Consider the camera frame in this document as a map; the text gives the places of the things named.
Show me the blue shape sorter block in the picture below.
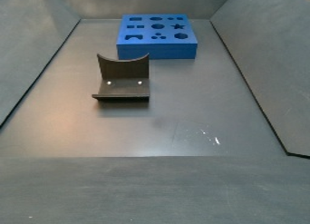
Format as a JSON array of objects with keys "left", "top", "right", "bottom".
[{"left": 117, "top": 14, "right": 198, "bottom": 60}]

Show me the black curved plastic holder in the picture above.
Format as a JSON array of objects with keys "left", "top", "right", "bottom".
[{"left": 93, "top": 54, "right": 150, "bottom": 101}]

